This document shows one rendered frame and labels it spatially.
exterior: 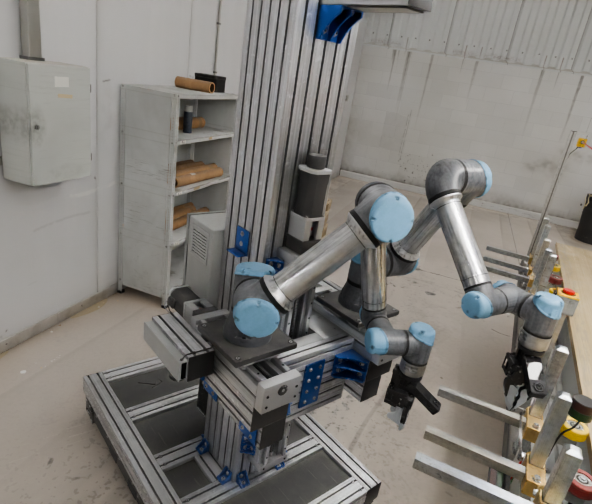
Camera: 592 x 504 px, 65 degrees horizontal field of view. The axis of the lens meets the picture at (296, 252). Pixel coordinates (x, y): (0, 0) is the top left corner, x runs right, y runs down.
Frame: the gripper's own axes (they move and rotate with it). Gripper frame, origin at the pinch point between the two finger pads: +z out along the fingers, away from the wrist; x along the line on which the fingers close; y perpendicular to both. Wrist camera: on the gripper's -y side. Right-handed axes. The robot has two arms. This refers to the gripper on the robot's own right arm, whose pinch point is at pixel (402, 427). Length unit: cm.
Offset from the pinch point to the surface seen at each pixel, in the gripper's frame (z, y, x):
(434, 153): 6, 128, -768
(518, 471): -3.0, -33.2, 1.6
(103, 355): 83, 185, -54
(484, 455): -3.3, -23.9, 1.4
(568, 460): -27, -37, 23
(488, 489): -13.4, -24.0, 25.8
